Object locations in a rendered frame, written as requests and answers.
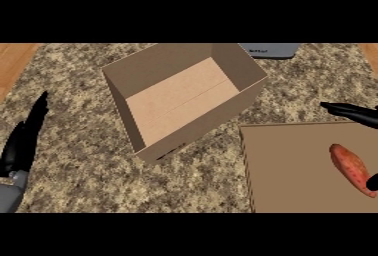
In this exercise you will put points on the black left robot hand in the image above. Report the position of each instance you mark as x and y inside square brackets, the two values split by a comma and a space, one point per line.
[27, 133]

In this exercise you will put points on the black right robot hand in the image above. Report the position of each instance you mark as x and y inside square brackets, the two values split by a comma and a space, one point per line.
[356, 115]

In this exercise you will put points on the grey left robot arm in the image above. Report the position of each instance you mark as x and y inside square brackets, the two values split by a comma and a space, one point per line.
[9, 195]

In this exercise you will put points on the orange sweet potato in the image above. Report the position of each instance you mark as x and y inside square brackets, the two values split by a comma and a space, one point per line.
[350, 168]

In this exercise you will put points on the brown flat tray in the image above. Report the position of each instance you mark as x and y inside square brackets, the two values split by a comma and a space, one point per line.
[305, 170]

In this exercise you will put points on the open cardboard box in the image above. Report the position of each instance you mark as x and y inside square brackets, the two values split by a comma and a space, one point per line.
[185, 96]

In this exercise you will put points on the grey flat appliance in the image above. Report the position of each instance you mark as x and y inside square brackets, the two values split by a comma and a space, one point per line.
[272, 50]

